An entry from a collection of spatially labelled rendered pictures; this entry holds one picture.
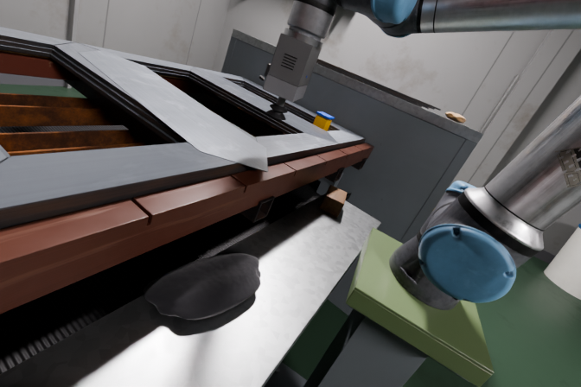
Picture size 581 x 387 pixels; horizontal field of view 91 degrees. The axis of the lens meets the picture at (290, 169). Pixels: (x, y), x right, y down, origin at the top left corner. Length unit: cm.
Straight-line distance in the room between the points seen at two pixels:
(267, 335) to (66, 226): 30
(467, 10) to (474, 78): 341
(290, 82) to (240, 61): 115
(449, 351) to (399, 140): 86
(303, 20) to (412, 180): 92
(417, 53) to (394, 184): 281
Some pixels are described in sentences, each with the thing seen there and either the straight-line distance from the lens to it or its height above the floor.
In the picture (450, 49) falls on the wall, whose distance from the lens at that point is 400.
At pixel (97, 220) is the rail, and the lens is 37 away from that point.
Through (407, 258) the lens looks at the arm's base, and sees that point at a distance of 66.
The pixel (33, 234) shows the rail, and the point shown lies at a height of 83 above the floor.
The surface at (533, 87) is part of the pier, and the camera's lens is 403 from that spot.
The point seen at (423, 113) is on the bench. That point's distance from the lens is 128.
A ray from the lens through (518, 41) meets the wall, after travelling 412.
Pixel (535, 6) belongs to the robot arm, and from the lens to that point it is 61.
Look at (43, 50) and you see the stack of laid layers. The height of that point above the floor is 83.
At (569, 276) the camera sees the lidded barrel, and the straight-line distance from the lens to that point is 404.
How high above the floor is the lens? 105
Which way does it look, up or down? 21 degrees down
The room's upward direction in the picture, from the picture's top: 23 degrees clockwise
